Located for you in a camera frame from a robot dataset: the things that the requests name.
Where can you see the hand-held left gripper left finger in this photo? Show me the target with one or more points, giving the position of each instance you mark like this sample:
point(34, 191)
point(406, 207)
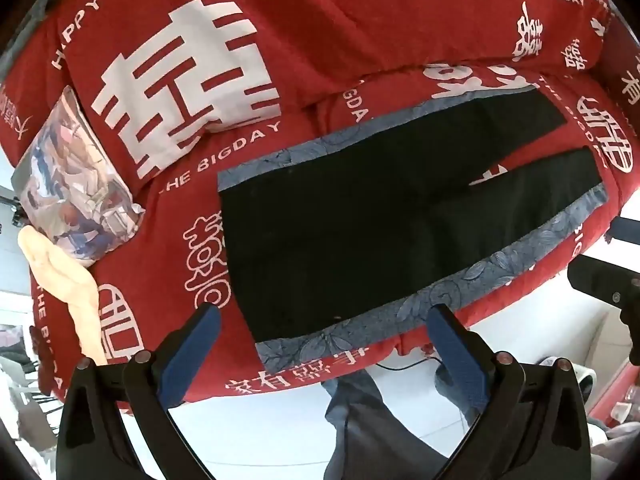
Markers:
point(186, 360)

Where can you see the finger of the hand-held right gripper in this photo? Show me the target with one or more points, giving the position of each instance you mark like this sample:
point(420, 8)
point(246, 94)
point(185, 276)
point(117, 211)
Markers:
point(625, 230)
point(597, 275)

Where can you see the black pants with blue-grey trim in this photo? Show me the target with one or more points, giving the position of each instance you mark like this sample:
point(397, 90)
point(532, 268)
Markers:
point(350, 240)

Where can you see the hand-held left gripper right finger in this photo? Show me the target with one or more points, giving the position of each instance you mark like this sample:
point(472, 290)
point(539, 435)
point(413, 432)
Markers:
point(462, 360)

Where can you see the peach cloth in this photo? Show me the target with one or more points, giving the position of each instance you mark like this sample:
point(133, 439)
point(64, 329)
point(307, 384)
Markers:
point(70, 290)

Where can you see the red printed bed sheet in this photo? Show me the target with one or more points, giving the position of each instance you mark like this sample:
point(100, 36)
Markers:
point(165, 240)

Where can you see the person's grey trousers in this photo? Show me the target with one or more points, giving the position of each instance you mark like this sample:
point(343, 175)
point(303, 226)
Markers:
point(370, 430)

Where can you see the printed picture pillow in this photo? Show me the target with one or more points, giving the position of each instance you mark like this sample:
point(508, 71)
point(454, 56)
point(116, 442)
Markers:
point(75, 185)

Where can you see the black stand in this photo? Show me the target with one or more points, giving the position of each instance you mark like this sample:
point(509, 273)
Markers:
point(12, 210)

